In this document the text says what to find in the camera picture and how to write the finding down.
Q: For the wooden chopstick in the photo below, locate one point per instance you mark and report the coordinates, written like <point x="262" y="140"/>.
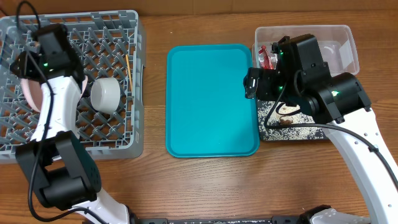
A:
<point x="129" y="72"/>

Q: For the brown food piece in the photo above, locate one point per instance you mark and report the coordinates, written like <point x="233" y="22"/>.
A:
<point x="285" y="120"/>

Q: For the white rice pile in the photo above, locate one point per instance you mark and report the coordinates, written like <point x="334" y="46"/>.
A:
<point x="295" y="132"/>

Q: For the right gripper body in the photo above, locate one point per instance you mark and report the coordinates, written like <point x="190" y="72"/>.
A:
<point x="270" y="84"/>

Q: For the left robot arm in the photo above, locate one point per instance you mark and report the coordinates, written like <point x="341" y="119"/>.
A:
<point x="63" y="178"/>

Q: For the black tray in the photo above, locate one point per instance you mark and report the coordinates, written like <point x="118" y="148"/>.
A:
<point x="292" y="132"/>

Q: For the grey bowl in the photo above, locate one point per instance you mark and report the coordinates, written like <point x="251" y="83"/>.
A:
<point x="105" y="95"/>

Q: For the white round plate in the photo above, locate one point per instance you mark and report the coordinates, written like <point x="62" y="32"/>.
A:
<point x="67" y="92"/>

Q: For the clear plastic bin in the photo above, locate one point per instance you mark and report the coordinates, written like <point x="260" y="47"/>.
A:
<point x="336" y="44"/>

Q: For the red snack wrapper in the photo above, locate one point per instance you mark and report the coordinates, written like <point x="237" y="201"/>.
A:
<point x="264" y="58"/>

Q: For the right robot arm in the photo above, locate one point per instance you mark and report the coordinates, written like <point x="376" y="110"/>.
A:
<point x="340" y="106"/>

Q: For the teal serving tray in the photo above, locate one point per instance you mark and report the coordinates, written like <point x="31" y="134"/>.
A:
<point x="206" y="111"/>

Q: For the grey dish rack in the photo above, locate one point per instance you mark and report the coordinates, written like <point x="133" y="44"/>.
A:
<point x="101" y="40"/>

